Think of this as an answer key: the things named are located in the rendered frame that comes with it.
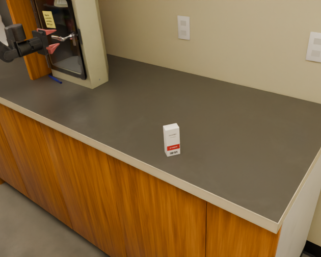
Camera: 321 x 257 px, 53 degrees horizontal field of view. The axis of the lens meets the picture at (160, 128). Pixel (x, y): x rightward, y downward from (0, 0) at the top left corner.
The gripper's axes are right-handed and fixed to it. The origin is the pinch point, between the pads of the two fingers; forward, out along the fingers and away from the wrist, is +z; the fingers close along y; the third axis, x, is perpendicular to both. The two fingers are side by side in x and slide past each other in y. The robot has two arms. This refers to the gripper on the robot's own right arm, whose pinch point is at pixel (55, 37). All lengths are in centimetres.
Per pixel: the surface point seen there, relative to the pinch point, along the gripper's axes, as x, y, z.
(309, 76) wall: -99, -17, 49
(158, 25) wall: -21, -5, 49
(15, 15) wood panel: 26.0, 7.9, -2.2
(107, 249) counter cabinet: -32, -105, -21
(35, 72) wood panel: 26.0, -22.3, -0.2
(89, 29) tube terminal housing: -11.0, 2.1, 11.0
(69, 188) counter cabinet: -12, -71, -21
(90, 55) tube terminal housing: -11.1, -9.7, 8.7
